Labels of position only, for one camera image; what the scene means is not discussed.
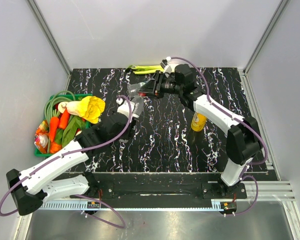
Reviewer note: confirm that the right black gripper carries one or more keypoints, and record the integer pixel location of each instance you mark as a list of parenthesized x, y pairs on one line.
[(153, 87)]

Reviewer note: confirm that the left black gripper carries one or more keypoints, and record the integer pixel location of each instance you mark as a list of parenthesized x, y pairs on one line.
[(131, 131)]

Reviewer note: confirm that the red cap water bottle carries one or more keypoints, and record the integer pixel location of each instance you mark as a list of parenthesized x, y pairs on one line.
[(138, 106)]

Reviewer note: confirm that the yellow juice bottle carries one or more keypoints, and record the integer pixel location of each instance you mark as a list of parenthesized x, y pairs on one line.
[(198, 122)]

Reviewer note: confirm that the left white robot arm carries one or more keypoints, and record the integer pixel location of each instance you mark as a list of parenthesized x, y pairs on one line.
[(32, 187)]

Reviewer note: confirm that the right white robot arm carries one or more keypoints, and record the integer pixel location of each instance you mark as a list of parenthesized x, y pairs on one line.
[(243, 134)]

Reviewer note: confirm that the clear bottle lying down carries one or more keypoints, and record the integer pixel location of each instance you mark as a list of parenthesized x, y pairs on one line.
[(133, 89)]

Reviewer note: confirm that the green leek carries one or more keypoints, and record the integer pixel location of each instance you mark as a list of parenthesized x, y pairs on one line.
[(144, 69)]

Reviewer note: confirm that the yellow toy cabbage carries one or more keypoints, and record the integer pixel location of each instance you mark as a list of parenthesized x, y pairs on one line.
[(89, 108)]

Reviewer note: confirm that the green toy leafy vegetable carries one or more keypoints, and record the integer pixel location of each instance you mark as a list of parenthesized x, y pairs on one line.
[(65, 136)]

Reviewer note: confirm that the orange toy carrot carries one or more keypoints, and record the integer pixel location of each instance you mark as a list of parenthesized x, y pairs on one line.
[(64, 119), (53, 126)]

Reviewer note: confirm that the green plastic basket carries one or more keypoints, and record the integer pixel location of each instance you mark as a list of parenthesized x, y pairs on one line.
[(50, 110)]

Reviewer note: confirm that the colourful snack packet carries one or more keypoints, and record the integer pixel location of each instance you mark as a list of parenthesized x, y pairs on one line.
[(41, 137)]

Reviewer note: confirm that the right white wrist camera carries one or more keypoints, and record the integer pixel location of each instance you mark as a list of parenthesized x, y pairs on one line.
[(168, 65)]

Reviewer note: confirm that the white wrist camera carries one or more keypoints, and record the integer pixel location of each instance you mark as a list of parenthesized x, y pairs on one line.
[(123, 107), (168, 65)]

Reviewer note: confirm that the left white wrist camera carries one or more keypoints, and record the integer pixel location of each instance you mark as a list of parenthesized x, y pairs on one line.
[(123, 107)]

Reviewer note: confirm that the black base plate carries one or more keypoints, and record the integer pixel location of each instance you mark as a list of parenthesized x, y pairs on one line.
[(163, 190)]

